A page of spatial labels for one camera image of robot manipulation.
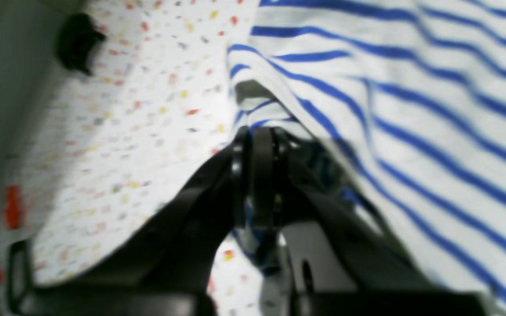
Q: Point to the blue white striped t-shirt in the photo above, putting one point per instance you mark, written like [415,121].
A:
[409,97]

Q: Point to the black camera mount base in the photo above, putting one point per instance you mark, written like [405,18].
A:
[76,40]

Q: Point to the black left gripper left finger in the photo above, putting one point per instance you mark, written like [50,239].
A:
[163,269]

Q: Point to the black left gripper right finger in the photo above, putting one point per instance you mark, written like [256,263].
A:
[334,265]

